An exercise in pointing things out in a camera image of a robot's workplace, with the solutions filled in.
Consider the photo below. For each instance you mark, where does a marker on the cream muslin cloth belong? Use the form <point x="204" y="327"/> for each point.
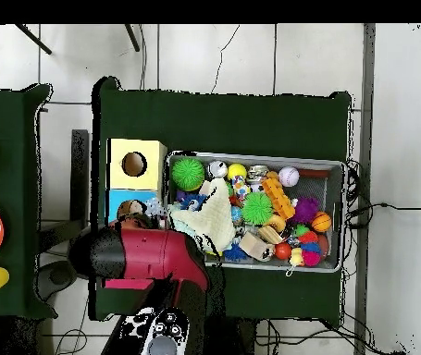
<point x="216" y="214"/>

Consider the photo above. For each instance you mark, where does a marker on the green spiky ball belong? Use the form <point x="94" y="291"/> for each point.
<point x="257" y="208"/>
<point x="188" y="174"/>

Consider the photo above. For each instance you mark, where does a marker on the clear plastic packet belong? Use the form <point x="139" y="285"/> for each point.
<point x="157" y="212"/>

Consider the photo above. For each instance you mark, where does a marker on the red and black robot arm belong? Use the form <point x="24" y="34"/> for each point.
<point x="158" y="255"/>

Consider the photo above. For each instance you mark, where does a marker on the wooden box with three holes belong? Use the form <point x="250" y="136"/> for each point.
<point x="155" y="159"/>

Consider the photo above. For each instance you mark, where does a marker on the clear mesh bin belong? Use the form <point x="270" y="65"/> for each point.
<point x="328" y="185"/>

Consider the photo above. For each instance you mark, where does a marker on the yellow ball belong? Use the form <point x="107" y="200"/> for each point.
<point x="237" y="171"/>

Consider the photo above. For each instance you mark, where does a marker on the plain wooden cube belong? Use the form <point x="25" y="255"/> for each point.
<point x="253" y="245"/>

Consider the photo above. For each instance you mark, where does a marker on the orange plastic comb toy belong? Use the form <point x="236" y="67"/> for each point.
<point x="277" y="196"/>

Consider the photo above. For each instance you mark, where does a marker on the dark green tablecloth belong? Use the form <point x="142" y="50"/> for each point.
<point x="17" y="185"/>
<point x="217" y="126"/>

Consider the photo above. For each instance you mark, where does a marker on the white baseball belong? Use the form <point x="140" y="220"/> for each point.
<point x="289" y="176"/>

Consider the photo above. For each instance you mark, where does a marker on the purple spiky toy with eyes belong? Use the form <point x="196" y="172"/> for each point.
<point x="306" y="209"/>

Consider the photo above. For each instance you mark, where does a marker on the small orange basketball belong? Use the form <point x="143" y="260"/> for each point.
<point x="322" y="222"/>

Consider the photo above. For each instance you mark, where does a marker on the black tripod leg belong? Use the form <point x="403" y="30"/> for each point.
<point x="132" y="37"/>
<point x="32" y="38"/>

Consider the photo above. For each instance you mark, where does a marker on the grey floor strip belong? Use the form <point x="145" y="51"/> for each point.
<point x="368" y="111"/>

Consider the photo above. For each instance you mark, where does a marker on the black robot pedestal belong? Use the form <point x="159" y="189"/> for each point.
<point x="232" y="340"/>

